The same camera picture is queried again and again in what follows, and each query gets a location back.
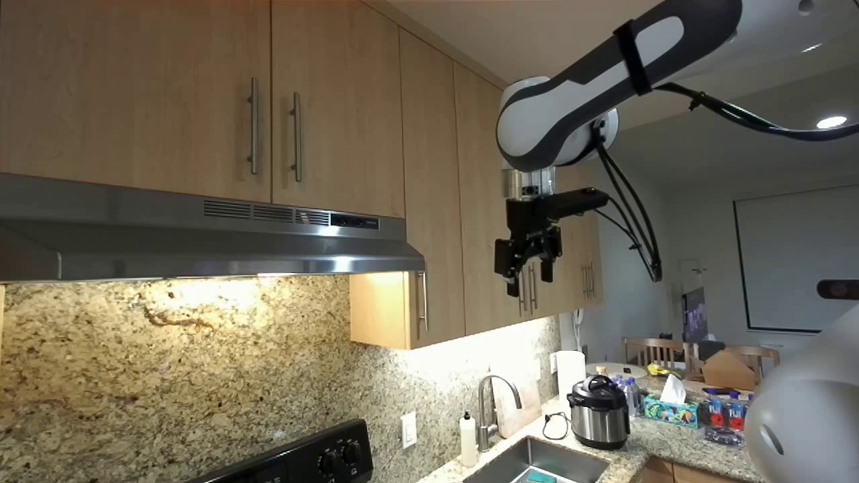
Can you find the black oblong device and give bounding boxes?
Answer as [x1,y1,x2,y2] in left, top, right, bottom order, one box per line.
[814,277,859,302]

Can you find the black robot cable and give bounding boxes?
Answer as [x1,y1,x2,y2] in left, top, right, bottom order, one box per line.
[586,78,859,284]

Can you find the chrome kitchen faucet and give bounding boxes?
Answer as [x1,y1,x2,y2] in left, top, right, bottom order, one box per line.
[474,371,527,454]

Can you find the stainless steel sink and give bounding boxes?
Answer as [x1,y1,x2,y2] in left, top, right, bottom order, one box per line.
[461,435,611,483]

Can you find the white wall outlet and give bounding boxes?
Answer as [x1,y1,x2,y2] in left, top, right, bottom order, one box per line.
[401,411,422,450]

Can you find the white paper towel roll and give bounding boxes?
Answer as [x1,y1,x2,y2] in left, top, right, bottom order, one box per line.
[554,349,591,403]

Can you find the teal tissue box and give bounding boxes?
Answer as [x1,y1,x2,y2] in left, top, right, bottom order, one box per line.
[641,372,705,430]

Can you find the brown paper bag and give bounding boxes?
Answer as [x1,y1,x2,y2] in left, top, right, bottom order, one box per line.
[701,347,762,395]

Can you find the silver black pressure cooker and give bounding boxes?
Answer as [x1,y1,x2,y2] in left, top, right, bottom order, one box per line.
[563,372,633,450]

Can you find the red blue snack packages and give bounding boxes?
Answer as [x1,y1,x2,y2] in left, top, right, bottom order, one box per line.
[701,387,751,447]

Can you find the wooden dining chair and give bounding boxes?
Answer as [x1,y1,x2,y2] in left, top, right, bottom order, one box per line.
[622,332,697,371]

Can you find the black hood control panel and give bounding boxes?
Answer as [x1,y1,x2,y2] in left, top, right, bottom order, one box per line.
[202,198,383,234]

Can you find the black stove control panel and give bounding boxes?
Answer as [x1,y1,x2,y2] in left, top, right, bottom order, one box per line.
[190,415,376,483]

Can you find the stainless steel range hood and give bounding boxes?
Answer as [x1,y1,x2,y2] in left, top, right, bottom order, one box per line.
[0,171,429,284]

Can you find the black cord on counter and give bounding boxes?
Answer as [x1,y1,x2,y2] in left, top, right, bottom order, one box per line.
[540,411,571,442]

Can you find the blue wall hanging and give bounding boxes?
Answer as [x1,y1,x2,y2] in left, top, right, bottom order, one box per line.
[680,284,712,349]

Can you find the white wall board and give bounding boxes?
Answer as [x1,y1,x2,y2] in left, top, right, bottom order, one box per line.
[733,182,859,335]

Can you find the white soap bottle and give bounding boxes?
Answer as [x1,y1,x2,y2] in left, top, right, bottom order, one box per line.
[457,411,484,470]

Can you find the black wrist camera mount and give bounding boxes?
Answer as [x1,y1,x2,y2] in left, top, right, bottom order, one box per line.
[554,184,611,222]

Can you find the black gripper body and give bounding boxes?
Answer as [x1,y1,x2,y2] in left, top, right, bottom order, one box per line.
[505,198,566,262]

